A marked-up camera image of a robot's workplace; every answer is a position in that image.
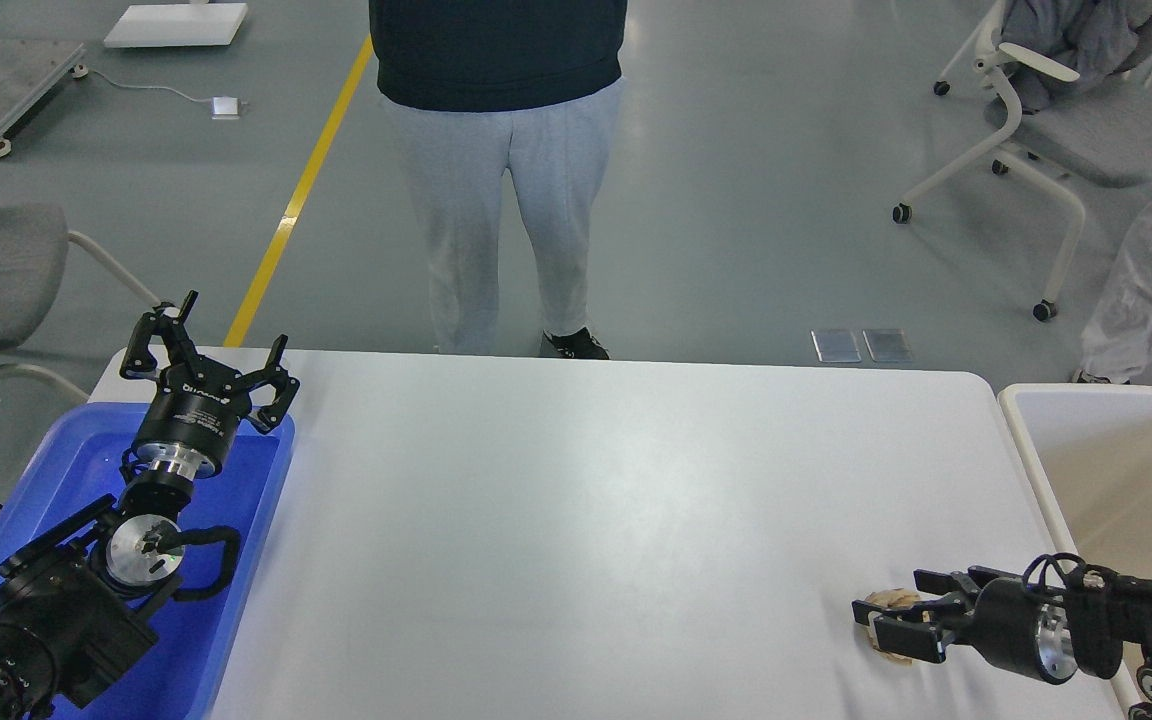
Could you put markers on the brown paper ball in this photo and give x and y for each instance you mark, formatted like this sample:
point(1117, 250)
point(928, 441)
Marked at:
point(899, 599)

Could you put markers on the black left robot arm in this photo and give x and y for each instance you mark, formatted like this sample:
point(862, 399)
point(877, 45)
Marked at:
point(76, 602)

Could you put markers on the white power adapter with cable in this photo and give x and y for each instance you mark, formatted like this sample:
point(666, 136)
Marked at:
point(219, 107)

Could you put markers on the metal floor plate right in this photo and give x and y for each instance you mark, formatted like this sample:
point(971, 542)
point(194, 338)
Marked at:
point(889, 346)

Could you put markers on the white grey office chair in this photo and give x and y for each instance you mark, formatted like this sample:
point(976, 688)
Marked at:
point(1103, 136)

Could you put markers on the metal floor plate left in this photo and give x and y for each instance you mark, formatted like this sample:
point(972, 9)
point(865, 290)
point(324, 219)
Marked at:
point(836, 346)

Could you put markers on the grey chair at left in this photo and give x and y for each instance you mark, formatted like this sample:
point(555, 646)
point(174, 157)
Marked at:
point(34, 243)

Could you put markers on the grey jacket on chair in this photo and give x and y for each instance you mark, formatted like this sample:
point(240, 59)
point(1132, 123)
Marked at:
point(1097, 39)

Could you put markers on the white plastic bin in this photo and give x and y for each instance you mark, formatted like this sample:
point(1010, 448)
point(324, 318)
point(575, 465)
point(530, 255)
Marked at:
point(1087, 449)

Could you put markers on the metal wheeled cart base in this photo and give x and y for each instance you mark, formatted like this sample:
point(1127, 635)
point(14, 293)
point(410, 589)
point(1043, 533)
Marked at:
point(29, 68)

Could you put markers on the metal floor plate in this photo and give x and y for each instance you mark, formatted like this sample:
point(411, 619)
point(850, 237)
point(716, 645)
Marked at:
point(836, 346)
point(889, 346)

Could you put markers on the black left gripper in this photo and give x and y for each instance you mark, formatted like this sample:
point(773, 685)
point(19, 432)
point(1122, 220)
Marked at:
point(196, 411)

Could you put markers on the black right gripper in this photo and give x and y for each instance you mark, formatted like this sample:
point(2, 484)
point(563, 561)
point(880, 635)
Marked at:
point(1011, 628)

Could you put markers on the white platform on floor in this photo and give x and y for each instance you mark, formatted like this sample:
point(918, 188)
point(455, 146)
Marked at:
point(177, 25)

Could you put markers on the person in grey trousers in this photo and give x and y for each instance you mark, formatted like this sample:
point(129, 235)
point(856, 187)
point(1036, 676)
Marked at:
point(482, 91)

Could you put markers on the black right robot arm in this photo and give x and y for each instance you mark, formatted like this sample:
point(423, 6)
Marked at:
point(1106, 611)

